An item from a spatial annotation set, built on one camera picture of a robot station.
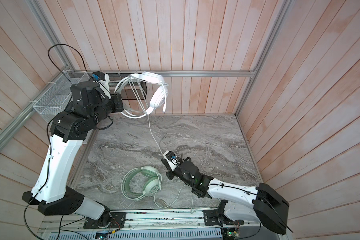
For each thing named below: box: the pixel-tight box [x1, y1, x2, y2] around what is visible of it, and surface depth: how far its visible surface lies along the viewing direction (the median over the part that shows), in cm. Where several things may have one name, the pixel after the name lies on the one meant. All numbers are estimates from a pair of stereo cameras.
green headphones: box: [121, 165, 162, 200], surface depth 82 cm
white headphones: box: [114, 71, 169, 119], surface depth 54 cm
